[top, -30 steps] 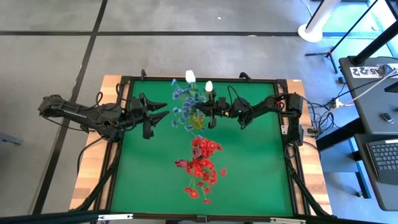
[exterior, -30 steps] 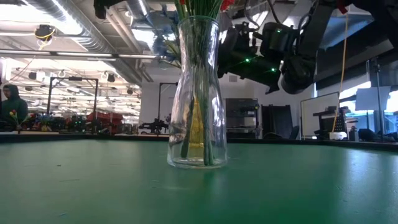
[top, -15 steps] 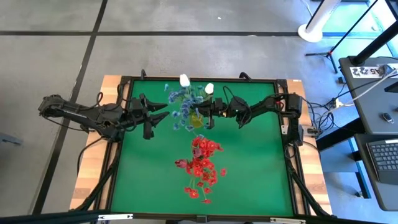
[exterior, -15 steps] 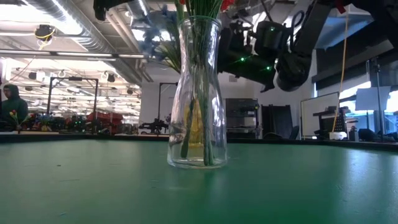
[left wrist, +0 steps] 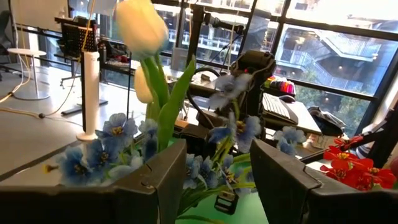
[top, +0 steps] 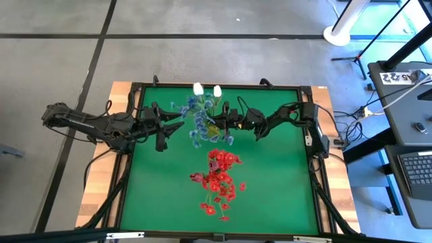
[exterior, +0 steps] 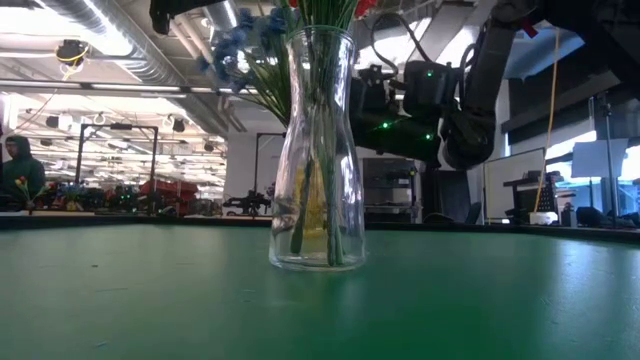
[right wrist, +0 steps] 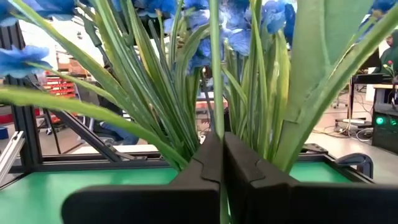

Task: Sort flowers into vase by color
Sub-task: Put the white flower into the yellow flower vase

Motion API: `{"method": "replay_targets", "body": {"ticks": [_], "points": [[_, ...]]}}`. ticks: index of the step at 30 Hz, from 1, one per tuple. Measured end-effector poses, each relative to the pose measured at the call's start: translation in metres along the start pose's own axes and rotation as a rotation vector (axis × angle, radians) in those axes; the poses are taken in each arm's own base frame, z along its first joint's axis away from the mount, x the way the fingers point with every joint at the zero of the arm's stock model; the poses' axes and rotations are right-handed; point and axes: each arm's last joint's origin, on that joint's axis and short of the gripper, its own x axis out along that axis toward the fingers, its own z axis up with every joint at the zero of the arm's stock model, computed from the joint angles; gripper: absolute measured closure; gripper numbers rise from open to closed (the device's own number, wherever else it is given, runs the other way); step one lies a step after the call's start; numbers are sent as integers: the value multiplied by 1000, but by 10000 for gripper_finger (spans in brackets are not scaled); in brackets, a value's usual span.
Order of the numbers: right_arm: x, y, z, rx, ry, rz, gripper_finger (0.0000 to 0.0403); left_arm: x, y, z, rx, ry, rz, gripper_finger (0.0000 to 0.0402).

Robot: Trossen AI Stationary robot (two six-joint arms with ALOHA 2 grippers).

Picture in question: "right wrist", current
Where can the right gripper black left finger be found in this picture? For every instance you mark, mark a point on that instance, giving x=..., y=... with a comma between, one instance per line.
x=155, y=205

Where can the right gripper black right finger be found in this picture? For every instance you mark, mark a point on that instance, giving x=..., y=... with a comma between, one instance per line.
x=295, y=205

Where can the blue artificial flower bunch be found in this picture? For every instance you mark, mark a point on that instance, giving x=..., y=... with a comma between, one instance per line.
x=149, y=93
x=267, y=93

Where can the pink artificial tulip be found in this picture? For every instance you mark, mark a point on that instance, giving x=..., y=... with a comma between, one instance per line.
x=216, y=77

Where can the person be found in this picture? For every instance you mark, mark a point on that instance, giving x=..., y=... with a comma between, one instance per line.
x=124, y=137
x=391, y=56

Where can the black computer tower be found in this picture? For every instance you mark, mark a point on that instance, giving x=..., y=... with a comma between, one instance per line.
x=385, y=137

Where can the green table mat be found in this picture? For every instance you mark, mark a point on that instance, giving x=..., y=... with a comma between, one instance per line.
x=31, y=196

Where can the black background desk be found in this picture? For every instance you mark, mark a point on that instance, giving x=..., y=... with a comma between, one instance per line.
x=367, y=77

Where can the red storage rack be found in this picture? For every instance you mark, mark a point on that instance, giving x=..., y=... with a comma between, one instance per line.
x=59, y=87

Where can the black frame clip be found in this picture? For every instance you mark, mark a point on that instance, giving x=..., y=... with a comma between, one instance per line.
x=354, y=158

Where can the black aluminium table frame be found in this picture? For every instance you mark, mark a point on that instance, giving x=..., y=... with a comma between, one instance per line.
x=28, y=140

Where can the silver frame bracket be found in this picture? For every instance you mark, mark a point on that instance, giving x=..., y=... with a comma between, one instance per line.
x=11, y=155

